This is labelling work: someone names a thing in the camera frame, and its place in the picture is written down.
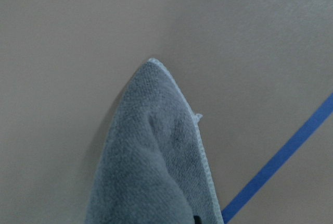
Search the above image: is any grey cleaning cloth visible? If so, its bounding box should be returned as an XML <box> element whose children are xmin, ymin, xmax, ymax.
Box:
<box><xmin>85</xmin><ymin>58</ymin><xmax>223</xmax><ymax>223</ymax></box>

